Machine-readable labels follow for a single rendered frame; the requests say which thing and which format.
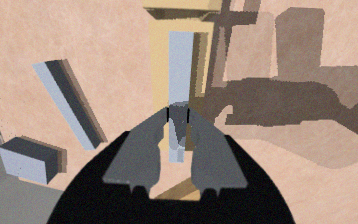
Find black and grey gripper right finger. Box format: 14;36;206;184
187;107;296;224

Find light grey block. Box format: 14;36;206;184
0;137;58;185

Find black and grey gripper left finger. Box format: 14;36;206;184
47;106;169;224

